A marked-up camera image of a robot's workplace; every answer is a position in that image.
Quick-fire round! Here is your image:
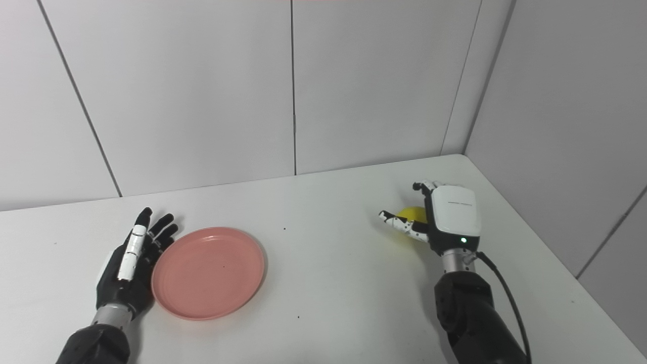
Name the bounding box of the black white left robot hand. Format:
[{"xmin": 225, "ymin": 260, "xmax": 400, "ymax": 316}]
[{"xmin": 95, "ymin": 207, "xmax": 179, "ymax": 320}]

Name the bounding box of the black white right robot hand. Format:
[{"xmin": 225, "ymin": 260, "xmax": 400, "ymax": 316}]
[{"xmin": 378, "ymin": 180, "xmax": 482, "ymax": 256}]

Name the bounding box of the yellow lemon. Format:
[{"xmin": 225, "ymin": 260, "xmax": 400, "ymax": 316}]
[{"xmin": 396, "ymin": 206, "xmax": 430, "ymax": 244}]

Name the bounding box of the pink round plate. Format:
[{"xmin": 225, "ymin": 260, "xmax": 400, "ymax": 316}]
[{"xmin": 151, "ymin": 227, "xmax": 267, "ymax": 322}]

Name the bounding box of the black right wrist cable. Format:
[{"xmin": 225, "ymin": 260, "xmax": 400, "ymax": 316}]
[{"xmin": 474, "ymin": 251, "xmax": 533, "ymax": 364}]

